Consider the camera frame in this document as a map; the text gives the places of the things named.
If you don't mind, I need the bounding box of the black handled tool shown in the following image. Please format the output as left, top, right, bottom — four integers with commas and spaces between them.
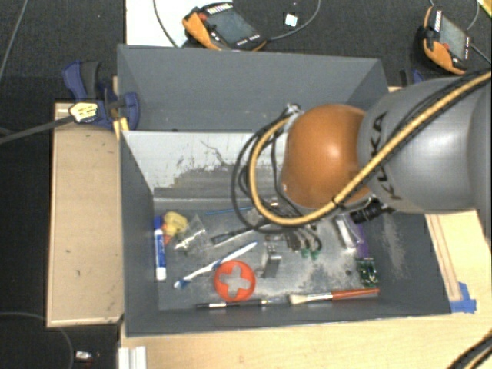
210, 225, 271, 246

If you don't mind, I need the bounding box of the pale wood board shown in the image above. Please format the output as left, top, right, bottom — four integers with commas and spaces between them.
46, 101, 125, 328

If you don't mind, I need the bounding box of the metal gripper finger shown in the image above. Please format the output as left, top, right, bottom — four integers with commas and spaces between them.
263, 242, 284, 279

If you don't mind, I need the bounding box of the orange round lid with cross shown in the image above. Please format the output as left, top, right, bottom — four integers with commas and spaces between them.
213, 260, 258, 304

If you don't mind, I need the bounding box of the yellow toy duck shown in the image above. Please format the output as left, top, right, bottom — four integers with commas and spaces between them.
161, 211, 189, 239

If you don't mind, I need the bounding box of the black cylinder on white bracket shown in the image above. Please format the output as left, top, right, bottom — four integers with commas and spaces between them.
350, 202, 394, 224

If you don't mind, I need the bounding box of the thin blue straw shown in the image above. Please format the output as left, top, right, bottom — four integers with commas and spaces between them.
203, 205, 254, 217

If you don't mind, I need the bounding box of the white and blue toothbrush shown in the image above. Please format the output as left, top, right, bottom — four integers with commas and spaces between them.
173, 241, 259, 291

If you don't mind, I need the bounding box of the clear plastic bag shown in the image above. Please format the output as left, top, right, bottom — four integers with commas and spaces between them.
173, 214, 211, 252

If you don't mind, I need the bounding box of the blue and white glue stick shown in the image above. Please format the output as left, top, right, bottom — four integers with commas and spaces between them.
153, 216, 168, 282

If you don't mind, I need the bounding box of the green circuit board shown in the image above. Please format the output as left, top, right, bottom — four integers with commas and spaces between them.
354, 256, 380, 288

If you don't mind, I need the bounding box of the black pen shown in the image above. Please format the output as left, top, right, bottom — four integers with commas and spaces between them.
195, 299, 290, 310

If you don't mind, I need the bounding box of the grey metal bin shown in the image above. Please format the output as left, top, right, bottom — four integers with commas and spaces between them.
116, 43, 453, 337

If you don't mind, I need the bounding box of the red handled paintbrush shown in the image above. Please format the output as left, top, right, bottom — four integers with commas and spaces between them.
288, 287, 381, 307

